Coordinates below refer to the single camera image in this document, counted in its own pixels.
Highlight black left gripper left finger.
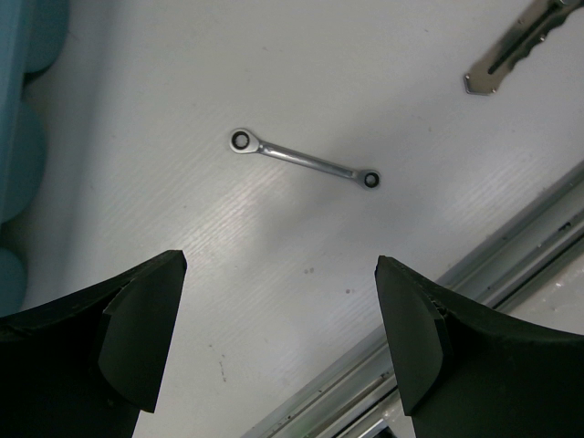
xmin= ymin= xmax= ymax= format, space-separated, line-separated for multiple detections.
xmin=1 ymin=250 xmax=187 ymax=437

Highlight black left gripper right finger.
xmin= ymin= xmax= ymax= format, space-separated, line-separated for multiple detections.
xmin=375 ymin=256 xmax=583 ymax=437

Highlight small silver ratchet wrench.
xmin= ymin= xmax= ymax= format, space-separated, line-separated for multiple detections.
xmin=229 ymin=128 xmax=381 ymax=191

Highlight silver utility knife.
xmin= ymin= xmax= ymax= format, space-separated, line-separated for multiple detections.
xmin=464 ymin=0 xmax=583 ymax=96

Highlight teal compartment tray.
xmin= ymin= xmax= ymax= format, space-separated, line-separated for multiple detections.
xmin=0 ymin=0 xmax=70 ymax=318

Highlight aluminium table frame rail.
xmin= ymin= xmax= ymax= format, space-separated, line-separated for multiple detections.
xmin=249 ymin=166 xmax=583 ymax=437

